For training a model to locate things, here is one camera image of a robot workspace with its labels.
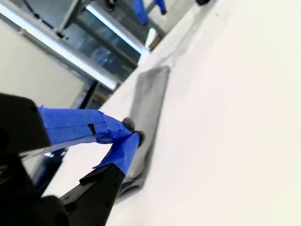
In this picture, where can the grey striped towel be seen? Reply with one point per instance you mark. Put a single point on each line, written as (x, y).
(150, 99)

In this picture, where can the white panel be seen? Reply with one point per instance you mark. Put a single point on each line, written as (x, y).
(35, 70)

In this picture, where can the grey metal frame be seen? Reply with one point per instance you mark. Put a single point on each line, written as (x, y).
(101, 47)

